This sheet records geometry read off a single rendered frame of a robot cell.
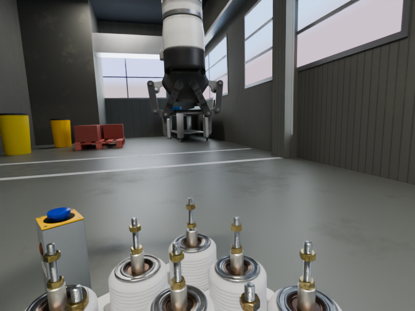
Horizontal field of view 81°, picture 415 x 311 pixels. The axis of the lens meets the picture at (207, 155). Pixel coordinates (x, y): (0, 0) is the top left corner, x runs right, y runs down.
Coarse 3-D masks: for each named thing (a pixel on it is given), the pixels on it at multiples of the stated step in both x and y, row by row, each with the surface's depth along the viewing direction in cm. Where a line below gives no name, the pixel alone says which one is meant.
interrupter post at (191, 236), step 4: (188, 228) 49; (196, 228) 49; (188, 232) 48; (192, 232) 48; (196, 232) 48; (188, 236) 48; (192, 236) 48; (196, 236) 48; (188, 240) 48; (192, 240) 48; (196, 240) 49; (188, 244) 48; (192, 244) 48; (196, 244) 49
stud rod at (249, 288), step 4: (248, 284) 23; (252, 284) 23; (248, 288) 22; (252, 288) 22; (248, 292) 22; (252, 292) 22; (248, 296) 23; (252, 296) 22; (248, 300) 22; (252, 300) 22
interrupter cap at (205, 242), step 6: (186, 234) 52; (198, 234) 52; (204, 234) 52; (180, 240) 50; (186, 240) 50; (198, 240) 50; (204, 240) 50; (210, 240) 49; (180, 246) 48; (186, 246) 48; (192, 246) 48; (198, 246) 48; (204, 246) 47; (186, 252) 46; (192, 252) 46
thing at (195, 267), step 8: (208, 248) 47; (184, 256) 45; (192, 256) 45; (200, 256) 45; (208, 256) 46; (184, 264) 45; (192, 264) 45; (200, 264) 45; (208, 264) 46; (184, 272) 45; (192, 272) 45; (200, 272) 45; (208, 272) 46; (192, 280) 45; (200, 280) 46; (208, 280) 47; (200, 288) 46; (208, 288) 47
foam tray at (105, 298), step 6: (168, 264) 54; (168, 270) 52; (168, 276) 52; (168, 282) 52; (108, 294) 45; (270, 294) 44; (102, 300) 44; (108, 300) 44; (102, 306) 43; (108, 306) 44
